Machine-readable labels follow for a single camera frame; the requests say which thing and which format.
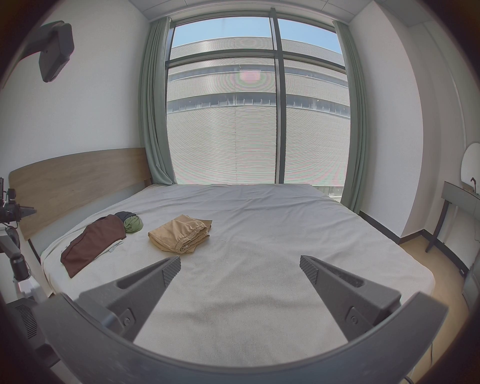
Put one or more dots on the window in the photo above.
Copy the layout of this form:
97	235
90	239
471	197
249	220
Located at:
225	131

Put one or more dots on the bed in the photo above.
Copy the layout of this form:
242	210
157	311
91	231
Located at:
262	210

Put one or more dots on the green garment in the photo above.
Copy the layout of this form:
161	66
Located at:
134	225

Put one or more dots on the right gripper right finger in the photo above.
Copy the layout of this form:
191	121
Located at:
343	305

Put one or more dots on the grey-green curtain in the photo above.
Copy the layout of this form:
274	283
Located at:
354	131
155	112

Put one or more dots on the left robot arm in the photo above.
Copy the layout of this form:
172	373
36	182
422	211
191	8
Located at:
13	255

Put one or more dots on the round white mirror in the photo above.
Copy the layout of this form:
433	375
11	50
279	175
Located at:
471	161

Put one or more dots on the brown shorts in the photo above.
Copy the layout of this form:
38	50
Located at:
93	243

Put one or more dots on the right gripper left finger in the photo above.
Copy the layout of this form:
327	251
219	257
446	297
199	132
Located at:
150	296

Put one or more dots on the white garment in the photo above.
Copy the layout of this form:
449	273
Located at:
112	248

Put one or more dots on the tan shorts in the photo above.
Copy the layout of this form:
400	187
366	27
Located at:
176	234

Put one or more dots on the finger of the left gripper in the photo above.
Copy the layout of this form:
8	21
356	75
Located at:
26	212

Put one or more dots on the grey desk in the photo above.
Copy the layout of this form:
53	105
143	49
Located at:
461	198

